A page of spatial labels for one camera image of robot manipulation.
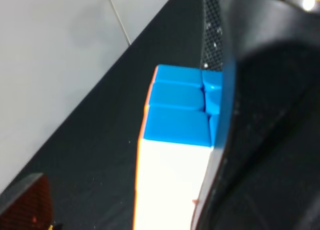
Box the colourful puzzle cube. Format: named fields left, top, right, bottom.
left=133, top=65, right=223, bottom=230

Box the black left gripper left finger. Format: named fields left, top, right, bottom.
left=0, top=173, right=53, bottom=230

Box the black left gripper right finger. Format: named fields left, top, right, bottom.
left=191, top=0, right=320, bottom=230

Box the black tablecloth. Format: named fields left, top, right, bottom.
left=0, top=0, right=226, bottom=230

